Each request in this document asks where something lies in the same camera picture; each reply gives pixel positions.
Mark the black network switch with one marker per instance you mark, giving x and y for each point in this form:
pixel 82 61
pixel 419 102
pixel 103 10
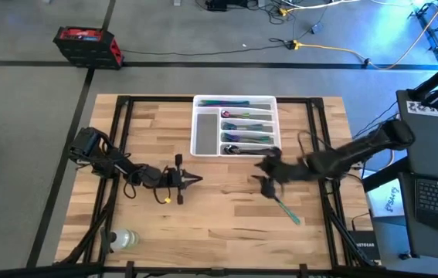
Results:
pixel 362 247

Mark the white cutlery organizer tray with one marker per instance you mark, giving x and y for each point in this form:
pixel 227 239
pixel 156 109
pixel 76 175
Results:
pixel 207 135

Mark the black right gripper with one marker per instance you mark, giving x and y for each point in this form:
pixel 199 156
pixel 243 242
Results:
pixel 288 170

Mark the iridescent rainbow tablespoon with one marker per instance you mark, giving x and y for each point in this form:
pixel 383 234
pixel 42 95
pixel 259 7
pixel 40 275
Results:
pixel 245 138
pixel 228 137
pixel 261 139

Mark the red black equipment box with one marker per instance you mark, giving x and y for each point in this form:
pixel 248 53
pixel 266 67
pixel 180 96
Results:
pixel 87 46

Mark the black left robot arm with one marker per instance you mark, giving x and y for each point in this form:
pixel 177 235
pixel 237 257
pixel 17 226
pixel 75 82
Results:
pixel 114 162

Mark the white paper sheet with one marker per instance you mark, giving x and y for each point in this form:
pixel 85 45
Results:
pixel 386 201

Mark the black aluminium rig frame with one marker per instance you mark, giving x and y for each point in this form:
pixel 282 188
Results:
pixel 180 271

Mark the black power strip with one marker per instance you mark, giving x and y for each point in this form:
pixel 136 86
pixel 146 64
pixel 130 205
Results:
pixel 216 4

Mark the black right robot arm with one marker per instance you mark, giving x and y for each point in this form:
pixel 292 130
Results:
pixel 357 152

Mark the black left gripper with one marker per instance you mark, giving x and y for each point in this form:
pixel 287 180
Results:
pixel 170 178

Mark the clear plastic bottle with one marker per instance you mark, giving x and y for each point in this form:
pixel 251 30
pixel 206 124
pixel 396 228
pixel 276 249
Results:
pixel 126 239

